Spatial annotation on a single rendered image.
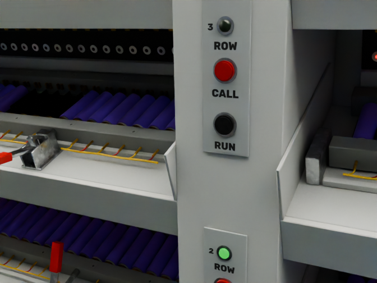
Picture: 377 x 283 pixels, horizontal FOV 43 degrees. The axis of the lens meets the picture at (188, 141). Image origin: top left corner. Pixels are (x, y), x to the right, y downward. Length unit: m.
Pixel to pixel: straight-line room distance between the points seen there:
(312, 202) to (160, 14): 0.20
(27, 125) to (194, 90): 0.25
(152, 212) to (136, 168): 0.05
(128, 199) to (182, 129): 0.10
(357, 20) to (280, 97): 0.08
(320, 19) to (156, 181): 0.21
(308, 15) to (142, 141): 0.21
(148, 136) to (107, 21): 0.12
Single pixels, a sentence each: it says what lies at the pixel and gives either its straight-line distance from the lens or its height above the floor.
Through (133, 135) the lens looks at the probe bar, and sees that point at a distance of 0.49.
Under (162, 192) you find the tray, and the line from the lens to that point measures 0.44.
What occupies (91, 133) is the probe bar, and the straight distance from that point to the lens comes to 0.52.
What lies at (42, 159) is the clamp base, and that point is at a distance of 0.53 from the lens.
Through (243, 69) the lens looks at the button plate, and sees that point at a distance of 0.37.
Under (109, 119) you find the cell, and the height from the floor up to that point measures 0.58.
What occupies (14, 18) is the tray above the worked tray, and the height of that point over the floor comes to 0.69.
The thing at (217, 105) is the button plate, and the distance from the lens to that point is 0.39.
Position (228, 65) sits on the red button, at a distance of 0.37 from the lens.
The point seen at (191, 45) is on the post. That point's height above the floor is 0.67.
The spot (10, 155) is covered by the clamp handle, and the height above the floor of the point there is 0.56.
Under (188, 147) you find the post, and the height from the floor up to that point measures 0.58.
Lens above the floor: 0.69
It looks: 15 degrees down
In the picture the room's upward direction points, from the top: 1 degrees counter-clockwise
